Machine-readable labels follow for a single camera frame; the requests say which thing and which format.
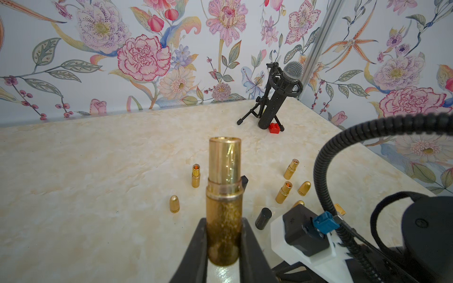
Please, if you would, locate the black microphone on tripod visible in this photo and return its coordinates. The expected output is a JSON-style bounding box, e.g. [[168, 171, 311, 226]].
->
[[237, 61, 304, 132]]

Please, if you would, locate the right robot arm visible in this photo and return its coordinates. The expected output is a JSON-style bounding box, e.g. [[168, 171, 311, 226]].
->
[[273, 114, 453, 283]]

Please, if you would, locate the gold lipstick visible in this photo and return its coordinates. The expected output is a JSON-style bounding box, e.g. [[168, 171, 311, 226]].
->
[[284, 159, 299, 180], [206, 137, 244, 266], [275, 181, 293, 204], [191, 164, 201, 188]]

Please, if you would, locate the red toy brick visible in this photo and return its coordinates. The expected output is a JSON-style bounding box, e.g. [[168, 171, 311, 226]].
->
[[268, 123, 281, 134]]

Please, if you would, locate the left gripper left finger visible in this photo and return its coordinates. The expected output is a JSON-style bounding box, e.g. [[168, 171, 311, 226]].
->
[[170, 218, 208, 283]]

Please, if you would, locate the gold lipstick cap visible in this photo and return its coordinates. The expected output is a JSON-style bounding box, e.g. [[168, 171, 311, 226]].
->
[[334, 204, 346, 216], [297, 181, 311, 196], [293, 200, 305, 207], [169, 195, 180, 213]]

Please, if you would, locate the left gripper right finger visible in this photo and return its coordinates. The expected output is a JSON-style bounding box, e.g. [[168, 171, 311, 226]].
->
[[239, 218, 278, 283]]

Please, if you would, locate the black lipstick cap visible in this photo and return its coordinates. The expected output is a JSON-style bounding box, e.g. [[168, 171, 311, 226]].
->
[[241, 175, 249, 190], [255, 207, 273, 231]]

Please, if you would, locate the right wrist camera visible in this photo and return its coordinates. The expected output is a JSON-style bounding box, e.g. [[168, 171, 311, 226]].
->
[[270, 204, 353, 283]]

